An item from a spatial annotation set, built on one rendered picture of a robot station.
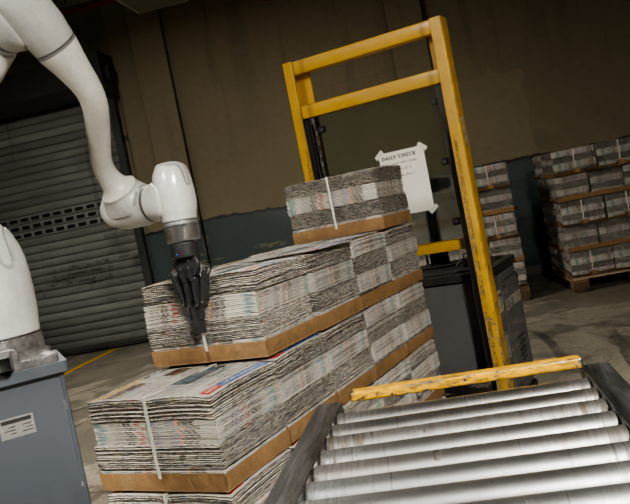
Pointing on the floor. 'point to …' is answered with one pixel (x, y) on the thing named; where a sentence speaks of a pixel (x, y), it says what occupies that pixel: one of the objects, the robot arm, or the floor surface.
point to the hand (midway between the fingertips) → (198, 319)
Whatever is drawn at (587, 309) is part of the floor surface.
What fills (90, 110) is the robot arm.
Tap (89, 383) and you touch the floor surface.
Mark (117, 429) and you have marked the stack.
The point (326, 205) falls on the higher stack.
